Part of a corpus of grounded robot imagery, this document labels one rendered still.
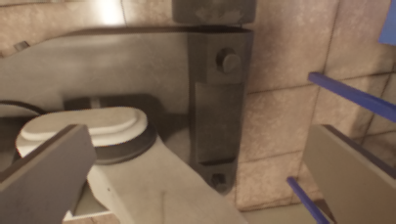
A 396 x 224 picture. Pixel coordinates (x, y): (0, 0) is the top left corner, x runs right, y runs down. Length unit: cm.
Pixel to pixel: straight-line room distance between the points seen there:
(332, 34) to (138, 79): 67
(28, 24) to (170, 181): 55
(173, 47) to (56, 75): 25
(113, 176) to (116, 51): 25
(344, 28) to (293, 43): 19
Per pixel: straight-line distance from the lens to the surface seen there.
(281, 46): 74
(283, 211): 128
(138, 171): 33
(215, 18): 43
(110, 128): 35
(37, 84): 53
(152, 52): 45
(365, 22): 94
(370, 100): 69
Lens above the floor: 61
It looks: 60 degrees down
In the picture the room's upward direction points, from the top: 157 degrees clockwise
